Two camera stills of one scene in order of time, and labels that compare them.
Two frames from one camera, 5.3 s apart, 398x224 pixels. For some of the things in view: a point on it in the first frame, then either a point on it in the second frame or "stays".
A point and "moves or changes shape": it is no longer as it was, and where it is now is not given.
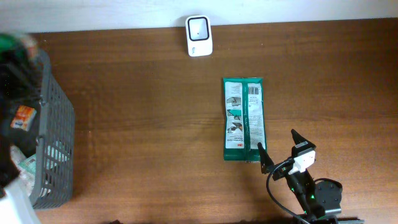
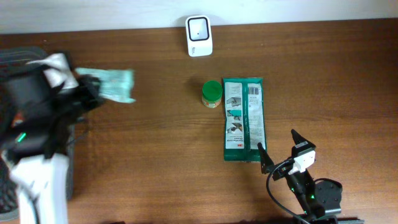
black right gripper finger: x=300 y=142 stays
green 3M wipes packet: x=244 y=118 stays
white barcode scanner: x=199 y=35 stays
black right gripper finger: x=267 y=161 stays
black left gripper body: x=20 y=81 -> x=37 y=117
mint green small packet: x=28 y=165 moves or changes shape
